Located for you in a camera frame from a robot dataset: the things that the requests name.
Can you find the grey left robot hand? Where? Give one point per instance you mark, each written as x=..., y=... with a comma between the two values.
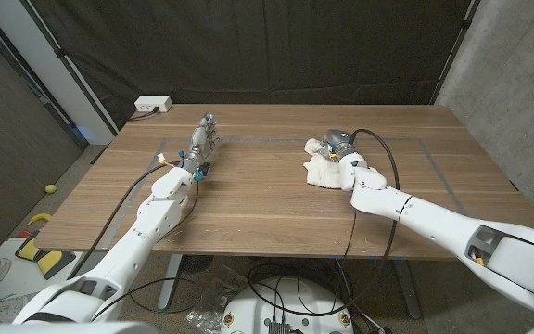
x=198, y=141

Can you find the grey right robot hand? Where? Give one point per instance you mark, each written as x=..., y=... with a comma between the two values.
x=339, y=139

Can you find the white cloth rag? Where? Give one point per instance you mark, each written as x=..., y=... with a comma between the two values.
x=322, y=174

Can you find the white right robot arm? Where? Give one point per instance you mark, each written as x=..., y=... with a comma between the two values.
x=434, y=222

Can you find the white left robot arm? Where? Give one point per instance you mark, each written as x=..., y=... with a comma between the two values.
x=128, y=246

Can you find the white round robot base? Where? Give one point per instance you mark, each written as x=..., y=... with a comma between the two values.
x=290, y=308

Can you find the white power strip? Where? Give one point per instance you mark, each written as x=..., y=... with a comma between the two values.
x=153, y=104

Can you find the black backdrop curtain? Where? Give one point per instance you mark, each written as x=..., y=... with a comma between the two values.
x=267, y=46

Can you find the black round floor fan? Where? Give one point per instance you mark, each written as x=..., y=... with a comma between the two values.
x=196, y=263

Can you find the white table leg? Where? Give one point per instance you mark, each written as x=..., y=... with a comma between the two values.
x=171, y=278

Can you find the black backdrop stand pole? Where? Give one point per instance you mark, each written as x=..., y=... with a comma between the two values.
x=455, y=48
x=65, y=58

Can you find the yellow ball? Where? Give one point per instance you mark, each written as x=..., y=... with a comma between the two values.
x=51, y=188

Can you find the grey table leg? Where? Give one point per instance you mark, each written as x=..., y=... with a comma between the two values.
x=406, y=287

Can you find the clear plastic bag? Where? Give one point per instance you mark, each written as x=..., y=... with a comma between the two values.
x=211, y=306

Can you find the yellow banana toy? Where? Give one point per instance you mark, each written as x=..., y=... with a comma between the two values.
x=40, y=217

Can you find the yellow and black pad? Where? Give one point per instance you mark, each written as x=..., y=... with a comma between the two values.
x=49, y=260

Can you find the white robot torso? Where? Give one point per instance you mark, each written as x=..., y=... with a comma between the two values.
x=63, y=328

